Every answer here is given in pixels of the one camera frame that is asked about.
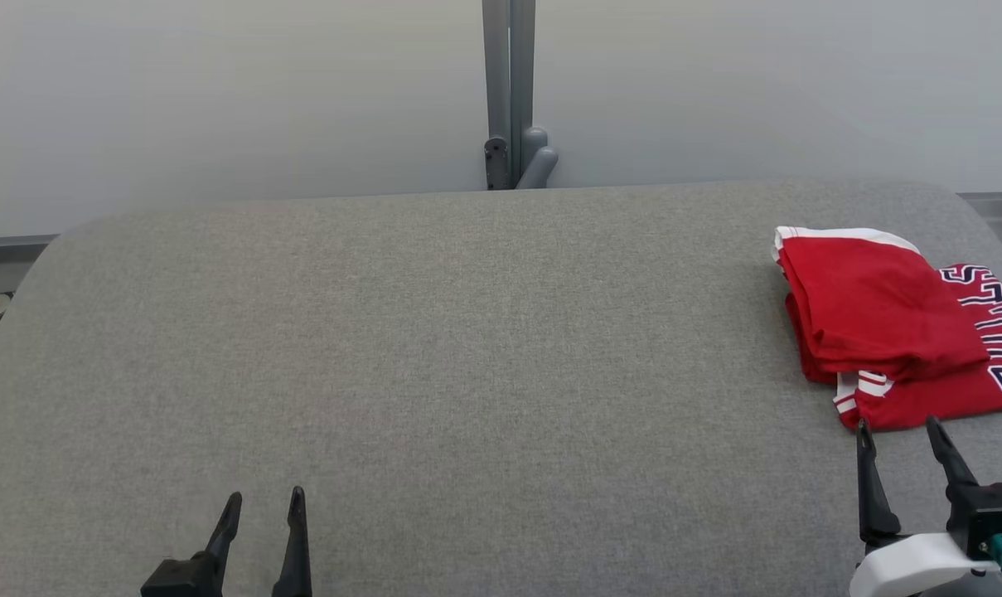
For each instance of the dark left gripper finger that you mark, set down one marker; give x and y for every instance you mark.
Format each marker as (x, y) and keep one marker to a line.
(225, 539)
(296, 555)

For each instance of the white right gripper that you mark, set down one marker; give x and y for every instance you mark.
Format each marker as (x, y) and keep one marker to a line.
(898, 568)

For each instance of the red Bulls basketball jersey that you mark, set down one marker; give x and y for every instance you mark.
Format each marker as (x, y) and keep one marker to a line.
(923, 406)

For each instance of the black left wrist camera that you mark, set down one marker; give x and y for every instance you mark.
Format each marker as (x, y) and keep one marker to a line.
(173, 580)

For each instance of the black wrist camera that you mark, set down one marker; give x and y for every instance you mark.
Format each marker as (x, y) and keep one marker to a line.
(994, 510)
(173, 580)

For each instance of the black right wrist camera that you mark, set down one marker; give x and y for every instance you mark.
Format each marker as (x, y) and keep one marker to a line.
(994, 510)

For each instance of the grey partition base rail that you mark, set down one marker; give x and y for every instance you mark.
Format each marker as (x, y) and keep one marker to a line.
(3, 247)
(998, 203)

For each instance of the grey metal partition post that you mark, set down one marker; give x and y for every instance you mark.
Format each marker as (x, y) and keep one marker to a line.
(509, 83)

